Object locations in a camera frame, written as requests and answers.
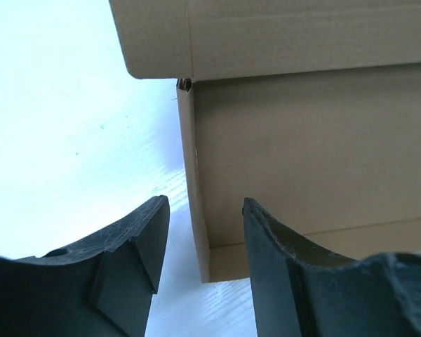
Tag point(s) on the brown cardboard paper box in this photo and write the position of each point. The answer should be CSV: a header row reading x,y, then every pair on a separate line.
x,y
312,108

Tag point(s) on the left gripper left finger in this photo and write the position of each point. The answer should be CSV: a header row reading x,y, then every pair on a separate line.
x,y
100,285

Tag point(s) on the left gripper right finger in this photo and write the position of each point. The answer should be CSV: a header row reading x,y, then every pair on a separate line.
x,y
302,289

